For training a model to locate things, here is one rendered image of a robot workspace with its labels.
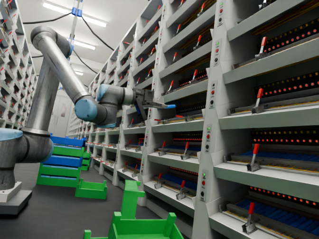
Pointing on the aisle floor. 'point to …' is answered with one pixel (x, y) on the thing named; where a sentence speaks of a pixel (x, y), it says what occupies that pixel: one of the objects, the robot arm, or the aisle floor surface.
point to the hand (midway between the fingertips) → (164, 107)
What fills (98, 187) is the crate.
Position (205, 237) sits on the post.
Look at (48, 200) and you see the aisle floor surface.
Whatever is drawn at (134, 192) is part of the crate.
